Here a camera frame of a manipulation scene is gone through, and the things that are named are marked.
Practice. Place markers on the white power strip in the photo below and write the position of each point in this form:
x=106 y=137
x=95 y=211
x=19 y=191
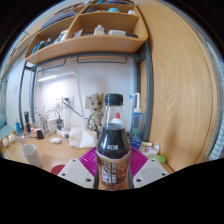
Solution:
x=62 y=134

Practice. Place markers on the white pink snack packet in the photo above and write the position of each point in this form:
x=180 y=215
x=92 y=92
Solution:
x=150 y=149

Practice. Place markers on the small blue white box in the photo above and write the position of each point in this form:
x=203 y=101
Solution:
x=135 y=143

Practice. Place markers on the teal cushion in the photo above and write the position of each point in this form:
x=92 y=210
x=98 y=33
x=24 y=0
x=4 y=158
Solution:
x=4 y=128

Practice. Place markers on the dark cola plastic bottle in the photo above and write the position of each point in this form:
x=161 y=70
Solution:
x=112 y=143

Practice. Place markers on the small black cube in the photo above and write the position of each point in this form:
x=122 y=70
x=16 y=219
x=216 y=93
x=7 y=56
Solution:
x=40 y=134

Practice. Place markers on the grey metal desk frame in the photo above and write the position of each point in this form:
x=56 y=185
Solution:
x=148 y=93

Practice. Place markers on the white computer mouse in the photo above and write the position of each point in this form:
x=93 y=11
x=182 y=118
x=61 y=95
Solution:
x=56 y=140

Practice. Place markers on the green plastic wrapper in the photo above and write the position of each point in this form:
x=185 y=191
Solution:
x=156 y=158

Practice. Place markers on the brown tree figure toy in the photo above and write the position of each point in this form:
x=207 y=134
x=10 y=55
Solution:
x=96 y=115

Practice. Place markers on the white speckled mug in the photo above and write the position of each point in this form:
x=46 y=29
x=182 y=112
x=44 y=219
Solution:
x=31 y=155

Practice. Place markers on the white desk lamp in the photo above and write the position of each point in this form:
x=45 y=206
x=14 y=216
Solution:
x=58 y=76

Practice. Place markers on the long wooden shelf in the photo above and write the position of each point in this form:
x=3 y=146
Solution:
x=16 y=56

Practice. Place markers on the green checked curtain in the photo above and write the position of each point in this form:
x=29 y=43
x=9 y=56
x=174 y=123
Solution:
x=216 y=116

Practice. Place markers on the black electric shaver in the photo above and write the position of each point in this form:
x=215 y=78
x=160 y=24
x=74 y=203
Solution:
x=26 y=121

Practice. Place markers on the blue tube bottle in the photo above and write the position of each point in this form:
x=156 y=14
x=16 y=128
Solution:
x=17 y=126

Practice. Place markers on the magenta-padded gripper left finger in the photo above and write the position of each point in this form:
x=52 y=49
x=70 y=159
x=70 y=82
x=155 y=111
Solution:
x=75 y=171

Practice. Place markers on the wooden shelf unit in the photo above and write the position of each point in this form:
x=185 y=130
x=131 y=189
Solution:
x=90 y=41

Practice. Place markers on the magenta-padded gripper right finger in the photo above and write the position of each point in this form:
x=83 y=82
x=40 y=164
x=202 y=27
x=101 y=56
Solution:
x=150 y=171

